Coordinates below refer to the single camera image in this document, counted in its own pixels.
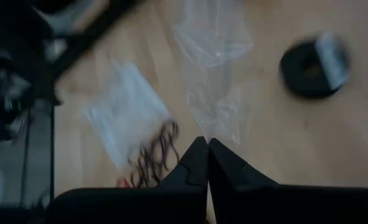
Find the pile of thin brown rubber bands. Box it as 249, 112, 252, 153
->
127, 119, 181, 189

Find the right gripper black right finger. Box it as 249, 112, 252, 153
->
208, 138, 278, 191

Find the short red rubber band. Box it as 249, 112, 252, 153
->
115, 177, 132, 189

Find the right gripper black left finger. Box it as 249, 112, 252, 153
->
158, 136, 210, 194

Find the clear zipper bag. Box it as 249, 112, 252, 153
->
170, 0, 255, 146

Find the stack of clear zipper bags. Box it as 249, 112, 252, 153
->
81, 58, 173, 171

